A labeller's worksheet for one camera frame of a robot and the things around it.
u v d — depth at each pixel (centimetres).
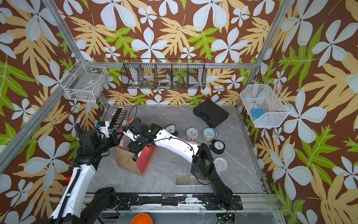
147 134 55
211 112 111
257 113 80
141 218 66
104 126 69
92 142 58
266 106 83
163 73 97
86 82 86
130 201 74
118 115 111
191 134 99
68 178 81
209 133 98
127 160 74
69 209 40
